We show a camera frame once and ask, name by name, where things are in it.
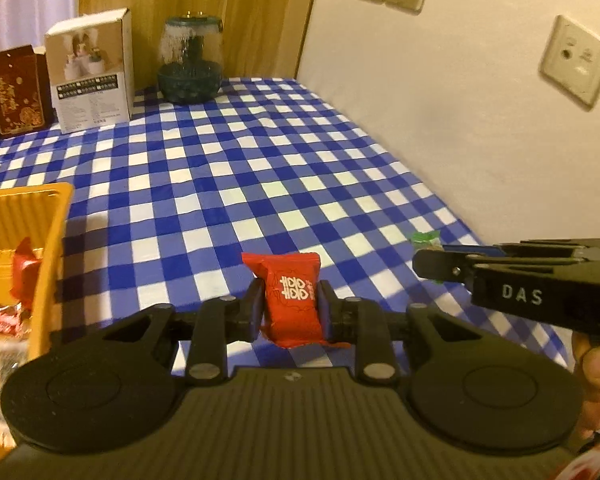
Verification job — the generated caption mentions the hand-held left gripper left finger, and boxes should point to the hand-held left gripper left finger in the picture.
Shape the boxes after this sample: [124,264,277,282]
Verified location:
[80,277,264,387]

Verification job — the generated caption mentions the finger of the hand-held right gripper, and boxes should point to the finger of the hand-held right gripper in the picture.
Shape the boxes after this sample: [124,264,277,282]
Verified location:
[440,242,506,257]
[411,249,481,287]

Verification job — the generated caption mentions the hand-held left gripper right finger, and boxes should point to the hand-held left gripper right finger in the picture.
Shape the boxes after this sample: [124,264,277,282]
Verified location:
[317,280,501,387]

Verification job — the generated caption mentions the small green candy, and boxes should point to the small green candy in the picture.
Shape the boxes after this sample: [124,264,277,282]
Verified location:
[411,231,443,251]

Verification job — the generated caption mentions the red candy packet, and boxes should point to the red candy packet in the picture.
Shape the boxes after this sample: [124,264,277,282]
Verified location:
[241,252,331,348]

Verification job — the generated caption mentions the orange plastic tray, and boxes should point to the orange plastic tray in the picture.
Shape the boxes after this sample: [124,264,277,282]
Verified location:
[0,182,75,451]

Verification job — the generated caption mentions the long red snack packet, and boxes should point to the long red snack packet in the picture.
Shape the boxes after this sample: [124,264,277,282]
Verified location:
[10,237,46,311]

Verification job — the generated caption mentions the clear seaweed snack packet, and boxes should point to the clear seaweed snack packet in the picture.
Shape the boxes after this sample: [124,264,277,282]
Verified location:
[0,340,31,386]

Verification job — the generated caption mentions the blue checked tablecloth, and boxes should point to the blue checked tablecloth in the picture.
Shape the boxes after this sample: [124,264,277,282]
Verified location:
[0,76,576,378]

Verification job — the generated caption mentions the red patterned clothing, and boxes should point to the red patterned clothing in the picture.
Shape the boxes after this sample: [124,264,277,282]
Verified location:
[555,430,600,480]

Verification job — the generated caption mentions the glass jar with dark stones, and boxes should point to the glass jar with dark stones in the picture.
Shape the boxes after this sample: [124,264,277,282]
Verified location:
[157,11,224,106]

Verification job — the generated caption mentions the white product box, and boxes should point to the white product box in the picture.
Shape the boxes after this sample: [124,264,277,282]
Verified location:
[44,7,135,135]

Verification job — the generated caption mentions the dark red gift box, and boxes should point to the dark red gift box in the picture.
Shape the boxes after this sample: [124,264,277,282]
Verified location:
[0,45,56,136]

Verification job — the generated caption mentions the beige wall plate round port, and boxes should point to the beige wall plate round port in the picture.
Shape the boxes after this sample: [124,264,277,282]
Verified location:
[538,14,600,109]

